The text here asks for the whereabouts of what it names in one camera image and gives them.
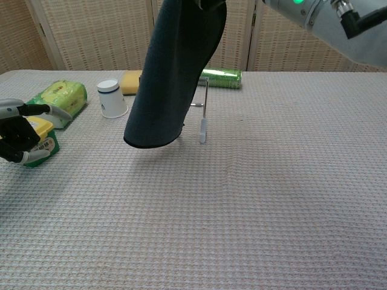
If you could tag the green tub with yellow lid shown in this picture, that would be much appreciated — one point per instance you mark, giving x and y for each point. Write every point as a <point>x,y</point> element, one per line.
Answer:
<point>45,145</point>

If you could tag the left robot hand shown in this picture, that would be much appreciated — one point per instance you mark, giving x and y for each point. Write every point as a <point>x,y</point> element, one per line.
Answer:
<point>15,133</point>

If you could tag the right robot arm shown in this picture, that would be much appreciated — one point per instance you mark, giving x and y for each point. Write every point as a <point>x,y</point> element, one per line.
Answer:
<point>332,30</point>

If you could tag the green tissue pack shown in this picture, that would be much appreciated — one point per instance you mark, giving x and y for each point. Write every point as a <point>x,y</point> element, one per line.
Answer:
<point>63,93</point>

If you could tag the green drink can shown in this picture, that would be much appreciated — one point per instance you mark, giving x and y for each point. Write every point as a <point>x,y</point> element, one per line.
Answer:
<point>223,78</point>

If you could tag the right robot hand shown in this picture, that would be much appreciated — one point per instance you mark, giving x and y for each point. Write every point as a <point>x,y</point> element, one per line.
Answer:
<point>211,3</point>

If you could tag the yellow sponge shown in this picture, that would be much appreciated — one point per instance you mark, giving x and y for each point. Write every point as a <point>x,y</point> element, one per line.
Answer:
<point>130,83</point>

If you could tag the yellow towel with black trim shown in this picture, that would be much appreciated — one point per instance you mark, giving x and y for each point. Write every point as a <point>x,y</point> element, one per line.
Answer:
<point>169,90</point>

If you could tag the grey woven tablecloth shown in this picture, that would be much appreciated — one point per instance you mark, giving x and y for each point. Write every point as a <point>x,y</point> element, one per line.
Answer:
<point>242,196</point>

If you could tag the woven folding screen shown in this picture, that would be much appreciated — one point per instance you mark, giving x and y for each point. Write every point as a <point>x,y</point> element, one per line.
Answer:
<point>90,36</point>

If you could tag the white paper cup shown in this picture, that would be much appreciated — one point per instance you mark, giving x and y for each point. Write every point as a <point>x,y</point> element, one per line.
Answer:
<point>110,102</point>

